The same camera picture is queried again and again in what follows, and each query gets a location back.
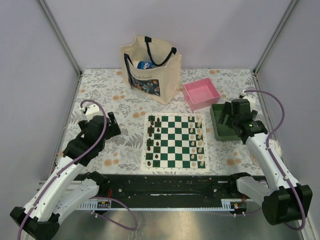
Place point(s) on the toilet paper roll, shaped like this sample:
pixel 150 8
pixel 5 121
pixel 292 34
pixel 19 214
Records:
pixel 276 145

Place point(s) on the floral tablecloth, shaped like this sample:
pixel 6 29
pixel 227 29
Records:
pixel 122 154

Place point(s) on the beige canvas tote bag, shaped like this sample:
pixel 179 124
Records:
pixel 161 82

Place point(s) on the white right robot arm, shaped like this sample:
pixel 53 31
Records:
pixel 283 199

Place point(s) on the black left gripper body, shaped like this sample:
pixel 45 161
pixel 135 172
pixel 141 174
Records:
pixel 113 130

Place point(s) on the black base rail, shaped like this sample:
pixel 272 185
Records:
pixel 165 192

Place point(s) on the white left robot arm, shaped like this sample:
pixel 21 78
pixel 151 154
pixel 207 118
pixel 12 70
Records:
pixel 42 216

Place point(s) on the green white chess board mat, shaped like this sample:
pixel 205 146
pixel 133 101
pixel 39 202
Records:
pixel 175 142

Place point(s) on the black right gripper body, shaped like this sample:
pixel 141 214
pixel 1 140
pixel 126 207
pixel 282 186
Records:
pixel 231 119

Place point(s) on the green plastic tray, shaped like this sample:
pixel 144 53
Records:
pixel 221 132

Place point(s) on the pink plastic box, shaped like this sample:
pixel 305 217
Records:
pixel 200 94

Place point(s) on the blue white can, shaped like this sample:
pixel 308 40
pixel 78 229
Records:
pixel 144 65

